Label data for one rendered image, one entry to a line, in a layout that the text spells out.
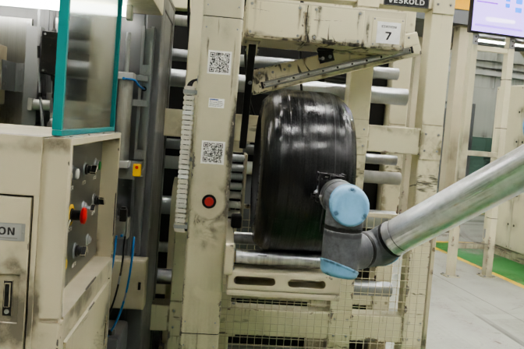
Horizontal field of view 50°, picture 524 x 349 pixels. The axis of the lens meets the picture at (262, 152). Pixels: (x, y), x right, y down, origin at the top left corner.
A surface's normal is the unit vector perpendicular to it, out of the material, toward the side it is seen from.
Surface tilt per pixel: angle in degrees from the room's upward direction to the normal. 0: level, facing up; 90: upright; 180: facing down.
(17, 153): 90
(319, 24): 90
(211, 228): 90
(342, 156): 74
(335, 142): 64
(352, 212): 85
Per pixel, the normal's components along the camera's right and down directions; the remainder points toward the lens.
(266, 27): 0.07, 0.06
